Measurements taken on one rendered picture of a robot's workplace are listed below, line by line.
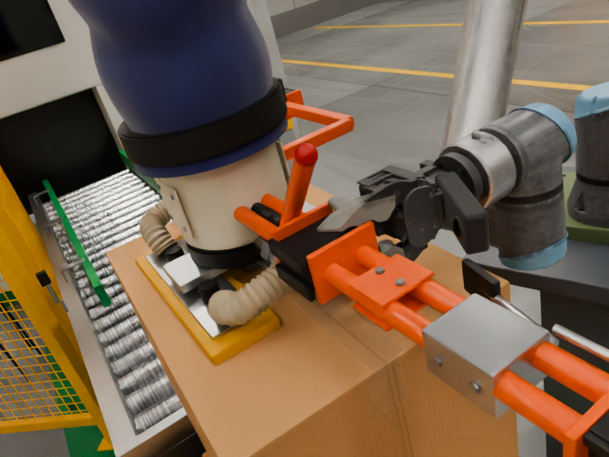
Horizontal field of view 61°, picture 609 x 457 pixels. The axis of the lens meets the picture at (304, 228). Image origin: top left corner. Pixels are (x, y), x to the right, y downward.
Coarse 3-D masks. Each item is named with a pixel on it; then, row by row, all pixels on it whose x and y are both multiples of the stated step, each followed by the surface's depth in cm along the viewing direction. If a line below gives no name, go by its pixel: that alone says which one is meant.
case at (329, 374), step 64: (320, 192) 99; (128, 256) 95; (448, 256) 72; (320, 320) 67; (192, 384) 62; (256, 384) 59; (320, 384) 57; (384, 384) 58; (448, 384) 65; (256, 448) 52; (320, 448) 56; (384, 448) 62; (448, 448) 70; (512, 448) 79
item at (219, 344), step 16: (176, 240) 91; (144, 256) 89; (160, 256) 87; (176, 256) 81; (144, 272) 85; (160, 272) 82; (224, 272) 79; (160, 288) 79; (176, 288) 77; (208, 288) 70; (224, 288) 74; (176, 304) 74; (192, 304) 72; (192, 320) 70; (208, 320) 68; (256, 320) 67; (272, 320) 66; (192, 336) 69; (208, 336) 66; (224, 336) 65; (240, 336) 65; (256, 336) 66; (208, 352) 64; (224, 352) 64
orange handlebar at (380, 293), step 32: (352, 128) 89; (256, 224) 64; (384, 256) 51; (352, 288) 48; (384, 288) 46; (416, 288) 46; (448, 288) 45; (384, 320) 45; (416, 320) 42; (544, 352) 37; (512, 384) 35; (576, 384) 35; (608, 384) 33; (544, 416) 33; (576, 416) 32
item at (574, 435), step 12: (600, 408) 30; (588, 420) 30; (600, 420) 30; (576, 432) 29; (588, 432) 29; (600, 432) 29; (564, 444) 30; (576, 444) 29; (588, 444) 29; (600, 444) 28; (564, 456) 30; (576, 456) 30; (600, 456) 30
